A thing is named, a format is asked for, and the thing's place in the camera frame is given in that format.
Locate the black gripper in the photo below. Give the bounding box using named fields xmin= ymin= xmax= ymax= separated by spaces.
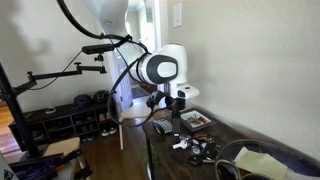
xmin=165 ymin=97 xmax=186 ymax=136

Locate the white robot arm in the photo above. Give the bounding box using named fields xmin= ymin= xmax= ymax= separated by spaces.
xmin=83 ymin=0 xmax=199 ymax=136

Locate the striped wallet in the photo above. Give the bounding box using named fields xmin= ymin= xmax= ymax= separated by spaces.
xmin=153 ymin=119 xmax=173 ymax=135

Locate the red tag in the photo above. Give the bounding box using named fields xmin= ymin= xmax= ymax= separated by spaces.
xmin=192 ymin=133 xmax=208 ymax=140

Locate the dark wooden table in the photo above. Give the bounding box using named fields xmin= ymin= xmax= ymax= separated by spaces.
xmin=141 ymin=107 xmax=320 ymax=180

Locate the black key fob pile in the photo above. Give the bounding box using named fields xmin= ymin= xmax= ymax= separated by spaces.
xmin=188 ymin=141 xmax=220 ymax=166

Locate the light wooden stool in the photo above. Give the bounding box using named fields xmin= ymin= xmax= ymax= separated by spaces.
xmin=119 ymin=105 xmax=151 ymax=149

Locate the white door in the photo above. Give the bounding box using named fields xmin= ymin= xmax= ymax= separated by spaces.
xmin=109 ymin=50 xmax=132 ymax=114

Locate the pink shoes pair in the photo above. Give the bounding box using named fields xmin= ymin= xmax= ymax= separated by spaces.
xmin=99 ymin=112 xmax=111 ymax=122

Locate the black bike helmet right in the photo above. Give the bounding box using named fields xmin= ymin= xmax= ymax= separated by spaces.
xmin=93 ymin=90 xmax=109 ymax=104

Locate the black bike helmet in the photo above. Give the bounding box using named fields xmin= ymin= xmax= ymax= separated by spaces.
xmin=73 ymin=94 xmax=92 ymax=109
xmin=93 ymin=90 xmax=109 ymax=104

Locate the dark shoe shelf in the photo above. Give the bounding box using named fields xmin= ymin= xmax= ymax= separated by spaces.
xmin=24 ymin=103 xmax=117 ymax=146

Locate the yellow paper sheet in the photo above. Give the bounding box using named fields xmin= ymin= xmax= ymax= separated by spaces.
xmin=234 ymin=147 xmax=288 ymax=180

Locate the black bike helmet left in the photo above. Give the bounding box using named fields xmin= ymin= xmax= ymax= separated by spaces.
xmin=73 ymin=94 xmax=92 ymax=109

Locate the light wooden board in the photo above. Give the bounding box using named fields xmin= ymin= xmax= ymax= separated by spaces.
xmin=4 ymin=136 xmax=82 ymax=164

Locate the dark tool clutter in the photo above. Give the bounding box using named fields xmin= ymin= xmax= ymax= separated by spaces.
xmin=1 ymin=149 xmax=82 ymax=180

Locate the small white object on shelf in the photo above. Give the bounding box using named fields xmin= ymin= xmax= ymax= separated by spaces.
xmin=45 ymin=103 xmax=56 ymax=114

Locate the black picture frame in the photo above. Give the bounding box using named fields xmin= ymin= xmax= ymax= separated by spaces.
xmin=181 ymin=108 xmax=216 ymax=132

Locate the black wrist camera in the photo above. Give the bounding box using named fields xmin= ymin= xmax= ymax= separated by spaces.
xmin=146 ymin=91 xmax=165 ymax=109

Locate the black camera on boom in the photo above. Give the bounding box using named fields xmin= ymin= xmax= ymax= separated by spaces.
xmin=82 ymin=44 xmax=115 ymax=55

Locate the white light switch plate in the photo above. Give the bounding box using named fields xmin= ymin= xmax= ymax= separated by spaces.
xmin=173 ymin=3 xmax=182 ymax=27

